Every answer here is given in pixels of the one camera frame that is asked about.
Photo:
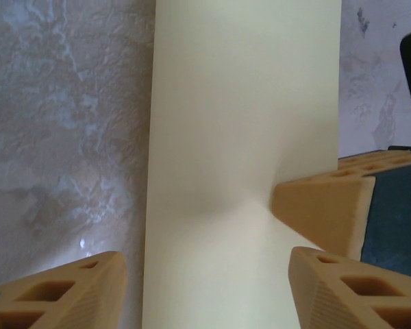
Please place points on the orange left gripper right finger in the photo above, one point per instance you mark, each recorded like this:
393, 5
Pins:
346, 301

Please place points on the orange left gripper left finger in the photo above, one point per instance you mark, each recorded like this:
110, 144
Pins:
72, 301

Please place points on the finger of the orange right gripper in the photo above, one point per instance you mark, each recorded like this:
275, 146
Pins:
329, 209

